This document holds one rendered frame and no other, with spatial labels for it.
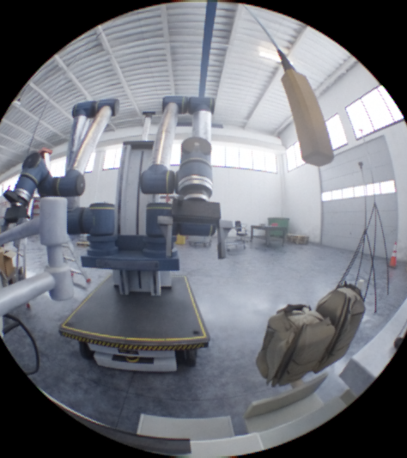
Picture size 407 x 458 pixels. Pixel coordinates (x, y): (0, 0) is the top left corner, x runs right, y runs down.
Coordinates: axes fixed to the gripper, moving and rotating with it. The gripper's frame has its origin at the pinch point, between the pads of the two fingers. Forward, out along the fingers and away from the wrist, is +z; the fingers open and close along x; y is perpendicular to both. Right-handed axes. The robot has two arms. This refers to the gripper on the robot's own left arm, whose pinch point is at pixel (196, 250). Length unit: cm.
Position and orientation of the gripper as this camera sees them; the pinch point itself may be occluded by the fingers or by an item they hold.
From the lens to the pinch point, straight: 39.1
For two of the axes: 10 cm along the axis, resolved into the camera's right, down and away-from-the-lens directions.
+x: 9.8, 0.5, 2.1
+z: 0.3, 9.3, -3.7
